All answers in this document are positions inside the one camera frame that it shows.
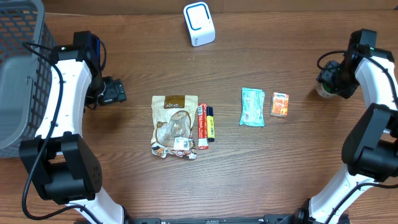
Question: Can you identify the instant noodle cup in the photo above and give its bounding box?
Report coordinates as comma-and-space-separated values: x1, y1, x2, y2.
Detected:
316, 82, 336, 98

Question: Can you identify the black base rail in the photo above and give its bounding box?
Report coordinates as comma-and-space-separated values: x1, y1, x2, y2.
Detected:
125, 214, 317, 224

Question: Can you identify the grey plastic mesh basket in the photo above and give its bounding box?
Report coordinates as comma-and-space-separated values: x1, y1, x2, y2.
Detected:
1, 0, 57, 158

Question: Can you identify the yellow highlighter marker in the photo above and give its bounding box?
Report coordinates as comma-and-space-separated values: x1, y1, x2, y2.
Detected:
206, 106, 215, 142

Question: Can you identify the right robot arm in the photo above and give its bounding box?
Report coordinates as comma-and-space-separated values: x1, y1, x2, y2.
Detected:
281, 29, 397, 223

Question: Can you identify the teal tissue pack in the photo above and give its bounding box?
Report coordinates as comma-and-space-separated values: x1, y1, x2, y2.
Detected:
239, 87, 265, 127

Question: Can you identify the red snack stick packet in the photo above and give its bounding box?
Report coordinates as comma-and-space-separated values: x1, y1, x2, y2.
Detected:
198, 103, 209, 150

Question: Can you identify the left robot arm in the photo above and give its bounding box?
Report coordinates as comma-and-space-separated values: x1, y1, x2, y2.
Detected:
19, 30, 132, 223

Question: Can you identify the brown snack pouch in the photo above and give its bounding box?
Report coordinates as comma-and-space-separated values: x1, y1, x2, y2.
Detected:
150, 95, 198, 160

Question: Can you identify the white barcode scanner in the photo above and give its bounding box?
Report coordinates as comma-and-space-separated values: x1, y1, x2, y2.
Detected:
183, 1, 216, 47

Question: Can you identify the orange tissue pack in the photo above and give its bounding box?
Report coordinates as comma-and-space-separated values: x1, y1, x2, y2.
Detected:
270, 92, 289, 118

